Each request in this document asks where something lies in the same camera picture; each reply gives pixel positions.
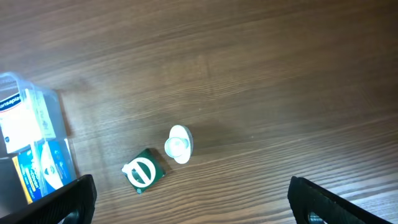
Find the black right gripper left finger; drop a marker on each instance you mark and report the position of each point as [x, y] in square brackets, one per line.
[73, 203]

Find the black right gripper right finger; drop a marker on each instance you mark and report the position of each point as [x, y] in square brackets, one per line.
[311, 203]

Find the blue VapoDrops box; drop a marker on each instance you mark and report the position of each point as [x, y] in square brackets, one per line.
[44, 168]

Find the white Hansaplast box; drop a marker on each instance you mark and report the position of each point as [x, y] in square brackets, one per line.
[25, 119]

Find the clear plastic container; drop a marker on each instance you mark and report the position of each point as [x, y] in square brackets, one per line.
[12, 195]

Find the green square packet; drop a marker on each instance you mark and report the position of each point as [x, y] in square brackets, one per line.
[143, 171]

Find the small white bottle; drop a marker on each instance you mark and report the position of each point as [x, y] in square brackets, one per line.
[179, 145]

